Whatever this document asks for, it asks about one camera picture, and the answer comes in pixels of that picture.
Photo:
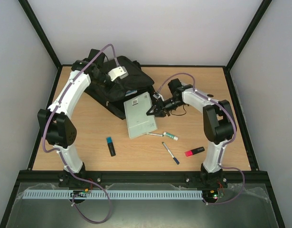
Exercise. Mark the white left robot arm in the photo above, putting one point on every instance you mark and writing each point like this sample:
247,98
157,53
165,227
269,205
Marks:
58,131

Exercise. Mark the grey notebook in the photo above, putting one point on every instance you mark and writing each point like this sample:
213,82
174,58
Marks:
138,122

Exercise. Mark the blue black highlighter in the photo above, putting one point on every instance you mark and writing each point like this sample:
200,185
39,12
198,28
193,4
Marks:
110,146

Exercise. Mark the blue capped white marker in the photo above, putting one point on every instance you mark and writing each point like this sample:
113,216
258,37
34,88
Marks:
169,151

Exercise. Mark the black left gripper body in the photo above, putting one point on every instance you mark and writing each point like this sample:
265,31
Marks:
100,79

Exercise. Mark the light blue cable duct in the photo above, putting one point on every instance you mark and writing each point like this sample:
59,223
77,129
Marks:
114,194

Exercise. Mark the pink black highlighter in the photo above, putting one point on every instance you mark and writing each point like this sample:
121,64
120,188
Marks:
194,151

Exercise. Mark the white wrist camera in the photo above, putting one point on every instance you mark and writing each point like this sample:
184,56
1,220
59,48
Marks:
118,72
158,96

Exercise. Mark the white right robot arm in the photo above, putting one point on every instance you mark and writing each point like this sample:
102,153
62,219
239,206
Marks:
218,121

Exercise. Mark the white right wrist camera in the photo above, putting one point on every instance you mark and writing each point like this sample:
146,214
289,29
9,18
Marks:
158,96

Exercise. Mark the dog picture book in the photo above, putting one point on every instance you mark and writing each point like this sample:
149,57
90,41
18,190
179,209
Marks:
131,92

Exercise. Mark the black aluminium frame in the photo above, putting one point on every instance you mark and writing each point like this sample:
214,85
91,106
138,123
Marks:
254,176

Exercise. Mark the black student backpack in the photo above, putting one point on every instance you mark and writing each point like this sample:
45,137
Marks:
113,99

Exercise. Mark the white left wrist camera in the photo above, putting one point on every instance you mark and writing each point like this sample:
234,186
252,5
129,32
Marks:
118,72

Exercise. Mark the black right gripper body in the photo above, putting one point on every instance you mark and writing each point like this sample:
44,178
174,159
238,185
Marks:
160,108

